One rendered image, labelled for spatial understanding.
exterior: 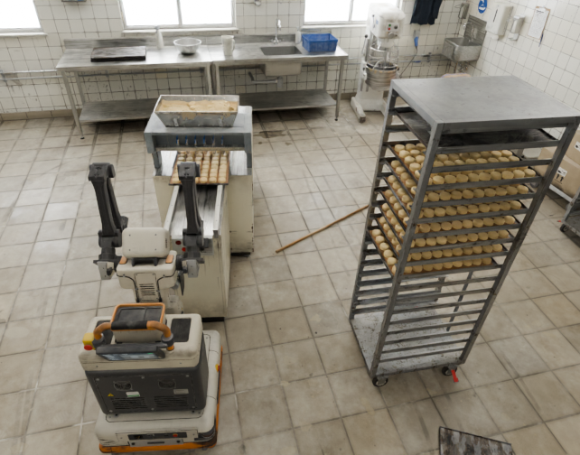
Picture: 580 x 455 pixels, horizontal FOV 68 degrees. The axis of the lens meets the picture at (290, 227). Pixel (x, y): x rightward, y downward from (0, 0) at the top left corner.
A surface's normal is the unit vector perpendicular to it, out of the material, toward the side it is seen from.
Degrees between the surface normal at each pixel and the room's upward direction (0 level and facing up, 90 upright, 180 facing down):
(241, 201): 90
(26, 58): 90
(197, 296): 90
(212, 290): 90
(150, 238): 48
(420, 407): 0
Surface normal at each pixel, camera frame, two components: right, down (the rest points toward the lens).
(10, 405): 0.04, -0.79
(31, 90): 0.24, 0.61
